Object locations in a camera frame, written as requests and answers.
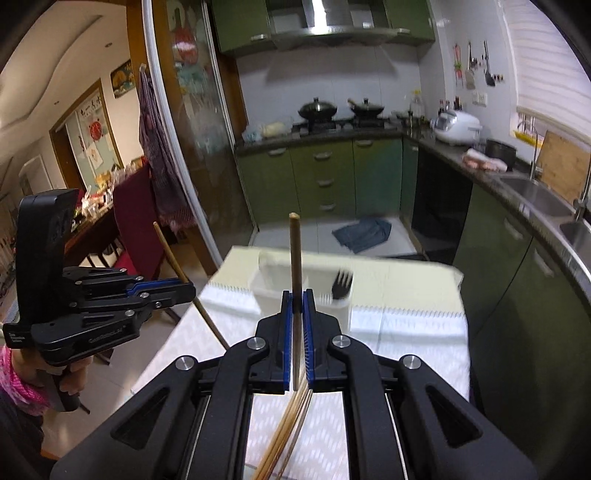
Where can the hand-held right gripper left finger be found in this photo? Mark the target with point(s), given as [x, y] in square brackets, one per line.
[287, 330]

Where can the pink dish cloth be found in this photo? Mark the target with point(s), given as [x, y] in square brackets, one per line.
[480, 161]

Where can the cluttered wooden dining table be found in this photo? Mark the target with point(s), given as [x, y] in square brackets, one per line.
[92, 230]

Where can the white rice cooker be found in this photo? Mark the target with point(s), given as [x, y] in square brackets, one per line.
[457, 127]

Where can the small steel faucet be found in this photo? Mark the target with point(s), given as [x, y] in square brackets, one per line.
[535, 152]

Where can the black wok with lid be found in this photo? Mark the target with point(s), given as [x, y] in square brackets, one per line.
[317, 110]

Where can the steel double sink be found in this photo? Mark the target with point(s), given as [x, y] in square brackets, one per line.
[540, 194]

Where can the patterned white tablecloth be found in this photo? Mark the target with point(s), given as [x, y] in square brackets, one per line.
[406, 332]

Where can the green upper cabinets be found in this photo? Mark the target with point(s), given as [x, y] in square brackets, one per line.
[240, 23]

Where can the glass sliding door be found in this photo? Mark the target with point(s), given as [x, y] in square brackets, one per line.
[203, 161]

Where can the white plastic utensil holder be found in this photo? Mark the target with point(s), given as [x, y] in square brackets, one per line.
[272, 286]

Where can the blue cloth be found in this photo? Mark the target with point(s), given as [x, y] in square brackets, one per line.
[364, 233]

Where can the black built-in appliance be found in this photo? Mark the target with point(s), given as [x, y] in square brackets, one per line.
[438, 203]

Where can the steel range hood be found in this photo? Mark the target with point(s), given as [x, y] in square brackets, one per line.
[337, 23]

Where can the red upholstered chair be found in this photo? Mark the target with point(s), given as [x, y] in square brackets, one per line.
[138, 221]

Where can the purple checked apron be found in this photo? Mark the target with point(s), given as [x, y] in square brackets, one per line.
[161, 161]

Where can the hanging black spatula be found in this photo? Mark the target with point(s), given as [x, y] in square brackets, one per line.
[488, 74]

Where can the black fork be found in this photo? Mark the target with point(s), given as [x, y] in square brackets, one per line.
[342, 281]

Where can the white wall socket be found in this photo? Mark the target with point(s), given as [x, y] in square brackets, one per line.
[480, 99]

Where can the white window blind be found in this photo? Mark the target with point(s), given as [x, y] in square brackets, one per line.
[549, 69]

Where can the wall calendar poster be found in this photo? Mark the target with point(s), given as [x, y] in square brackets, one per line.
[123, 78]

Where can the gas stove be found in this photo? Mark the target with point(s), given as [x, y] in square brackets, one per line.
[341, 124]

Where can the yellow sink rack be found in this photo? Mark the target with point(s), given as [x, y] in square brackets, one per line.
[524, 137]

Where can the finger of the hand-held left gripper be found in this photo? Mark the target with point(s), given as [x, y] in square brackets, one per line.
[152, 286]
[171, 297]

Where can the wooden cutting board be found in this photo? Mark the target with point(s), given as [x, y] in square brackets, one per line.
[565, 166]

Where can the door with paper decorations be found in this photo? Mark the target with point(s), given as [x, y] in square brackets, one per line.
[92, 138]

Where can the plastic bag with food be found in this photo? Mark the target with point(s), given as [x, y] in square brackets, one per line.
[272, 129]

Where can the dark stone countertop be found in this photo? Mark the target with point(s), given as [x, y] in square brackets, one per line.
[480, 177]

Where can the clear oil bottle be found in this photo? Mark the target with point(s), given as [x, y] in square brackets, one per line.
[416, 108]

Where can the person's left forearm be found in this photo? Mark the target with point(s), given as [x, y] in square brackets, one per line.
[21, 385]

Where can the person's left hand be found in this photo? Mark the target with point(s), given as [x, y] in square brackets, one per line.
[78, 376]

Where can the tall steel faucet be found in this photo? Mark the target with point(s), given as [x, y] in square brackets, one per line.
[584, 198]

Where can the hanging light ladle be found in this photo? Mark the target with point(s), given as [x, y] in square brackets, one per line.
[470, 76]

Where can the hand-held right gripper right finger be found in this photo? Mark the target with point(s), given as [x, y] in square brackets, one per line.
[308, 332]

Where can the black pot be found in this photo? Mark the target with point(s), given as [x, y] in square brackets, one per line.
[503, 152]

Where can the person's dark jacket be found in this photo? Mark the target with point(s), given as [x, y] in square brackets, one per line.
[18, 443]

